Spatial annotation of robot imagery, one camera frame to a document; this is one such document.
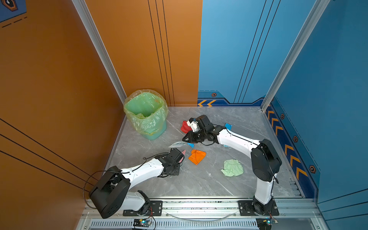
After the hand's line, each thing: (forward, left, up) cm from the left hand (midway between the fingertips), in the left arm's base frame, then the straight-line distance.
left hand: (175, 168), depth 87 cm
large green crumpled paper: (0, -35, +3) cm, 35 cm away
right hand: (+12, -4, +13) cm, 19 cm away
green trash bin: (+23, +14, +1) cm, 27 cm away
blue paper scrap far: (+32, -38, +2) cm, 50 cm away
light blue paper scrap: (-2, -25, +32) cm, 41 cm away
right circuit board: (-27, -46, -1) cm, 53 cm away
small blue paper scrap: (+15, -10, +2) cm, 19 cm away
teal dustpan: (+10, -5, +1) cm, 11 cm away
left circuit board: (-27, +15, -1) cm, 31 cm away
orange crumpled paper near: (+8, -14, +1) cm, 16 cm away
